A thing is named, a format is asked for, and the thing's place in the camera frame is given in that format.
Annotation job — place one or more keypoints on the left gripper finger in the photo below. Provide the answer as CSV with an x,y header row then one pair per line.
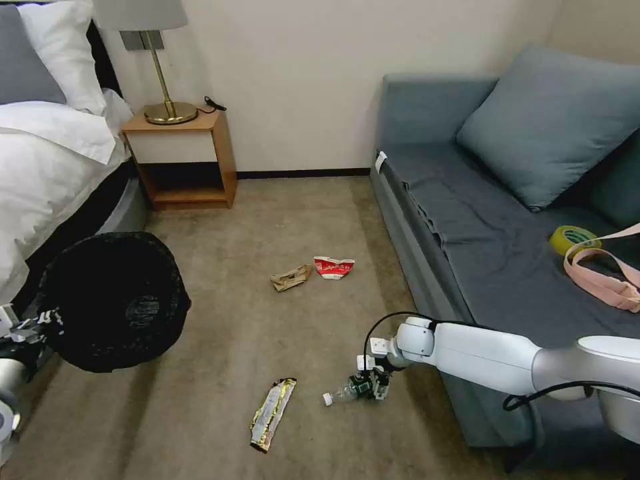
x,y
27,329

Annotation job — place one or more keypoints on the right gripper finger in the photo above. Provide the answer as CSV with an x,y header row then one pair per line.
x,y
359,386
381,391

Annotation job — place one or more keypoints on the clear plastic bottle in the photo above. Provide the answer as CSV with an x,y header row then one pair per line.
x,y
340,394

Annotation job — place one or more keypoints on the black trash bin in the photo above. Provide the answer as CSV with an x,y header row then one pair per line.
x,y
115,300

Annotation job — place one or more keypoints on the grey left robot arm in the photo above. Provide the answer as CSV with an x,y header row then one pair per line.
x,y
7,374

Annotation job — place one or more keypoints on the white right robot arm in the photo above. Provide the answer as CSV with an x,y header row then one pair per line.
x,y
475,350

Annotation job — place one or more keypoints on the gold foil snack wrapper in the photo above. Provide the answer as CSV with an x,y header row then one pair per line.
x,y
272,412

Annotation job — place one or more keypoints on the crushed red white paper cup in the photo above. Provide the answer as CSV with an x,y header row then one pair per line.
x,y
334,269

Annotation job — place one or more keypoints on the crumpled brown paper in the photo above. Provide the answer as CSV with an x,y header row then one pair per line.
x,y
290,279

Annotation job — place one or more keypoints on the grey bed base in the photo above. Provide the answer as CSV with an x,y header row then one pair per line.
x,y
127,205

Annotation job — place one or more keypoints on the white duvet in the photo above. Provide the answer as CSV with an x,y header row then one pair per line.
x,y
45,170

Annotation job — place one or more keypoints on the grey-blue sofa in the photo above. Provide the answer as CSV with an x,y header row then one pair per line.
x,y
490,260

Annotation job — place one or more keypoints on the white sofa tag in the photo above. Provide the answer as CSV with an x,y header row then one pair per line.
x,y
381,161

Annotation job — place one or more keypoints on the yellow-green tape roll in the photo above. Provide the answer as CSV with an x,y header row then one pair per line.
x,y
565,239

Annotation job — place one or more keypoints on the wooden nightstand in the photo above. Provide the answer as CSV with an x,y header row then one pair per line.
x,y
210,150

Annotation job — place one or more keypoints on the brass table lamp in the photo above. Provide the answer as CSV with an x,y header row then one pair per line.
x,y
170,112

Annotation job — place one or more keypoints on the grey pillow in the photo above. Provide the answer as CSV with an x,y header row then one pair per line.
x,y
22,65

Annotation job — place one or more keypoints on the black headboard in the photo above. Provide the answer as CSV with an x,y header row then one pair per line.
x,y
102,60

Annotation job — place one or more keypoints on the white pillow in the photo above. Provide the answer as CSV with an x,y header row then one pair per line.
x,y
65,50

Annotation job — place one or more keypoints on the blue-grey cushion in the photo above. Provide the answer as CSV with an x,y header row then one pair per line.
x,y
545,125

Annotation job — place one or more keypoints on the dark teal cushion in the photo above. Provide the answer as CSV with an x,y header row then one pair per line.
x,y
620,190

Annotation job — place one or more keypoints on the grey wall plate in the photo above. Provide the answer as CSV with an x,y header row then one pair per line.
x,y
132,41

